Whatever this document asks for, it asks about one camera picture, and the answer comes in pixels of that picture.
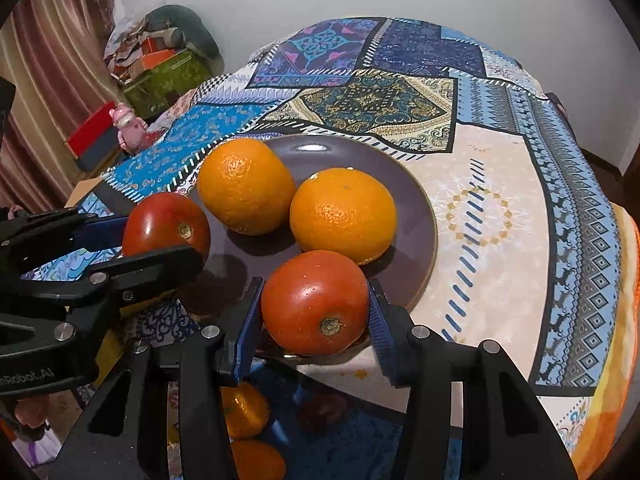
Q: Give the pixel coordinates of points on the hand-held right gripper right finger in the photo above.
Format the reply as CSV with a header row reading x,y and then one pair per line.
x,y
383,335

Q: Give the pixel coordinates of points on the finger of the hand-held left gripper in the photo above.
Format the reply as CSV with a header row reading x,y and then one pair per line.
x,y
102,232
150,270

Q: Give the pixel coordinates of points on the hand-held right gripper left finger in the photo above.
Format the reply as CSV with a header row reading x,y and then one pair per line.
x,y
249,332

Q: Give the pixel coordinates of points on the red tomato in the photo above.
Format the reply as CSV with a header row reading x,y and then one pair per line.
x,y
310,300
160,222

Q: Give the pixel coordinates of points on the brown round plate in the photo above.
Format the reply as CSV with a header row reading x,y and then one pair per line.
x,y
410,220

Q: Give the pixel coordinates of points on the red box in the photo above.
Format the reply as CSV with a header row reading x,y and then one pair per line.
x,y
92,135

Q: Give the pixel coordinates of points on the pink toy figure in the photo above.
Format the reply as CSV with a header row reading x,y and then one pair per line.
x,y
127,127

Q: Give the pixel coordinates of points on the orange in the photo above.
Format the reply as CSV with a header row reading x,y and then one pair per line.
x,y
245,185
342,215

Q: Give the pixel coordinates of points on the striped brown curtain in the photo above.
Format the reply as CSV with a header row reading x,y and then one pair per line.
x,y
45,85

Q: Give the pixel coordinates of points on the green patterned box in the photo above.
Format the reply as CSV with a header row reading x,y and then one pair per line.
x,y
165,80

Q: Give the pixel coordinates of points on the patterned patchwork tablecloth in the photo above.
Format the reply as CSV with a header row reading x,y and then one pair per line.
x,y
500,210

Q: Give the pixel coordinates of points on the orange box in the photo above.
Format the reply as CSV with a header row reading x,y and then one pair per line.
x,y
156,59

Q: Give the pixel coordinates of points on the pile of clothes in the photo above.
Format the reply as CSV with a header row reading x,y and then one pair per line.
x,y
165,25

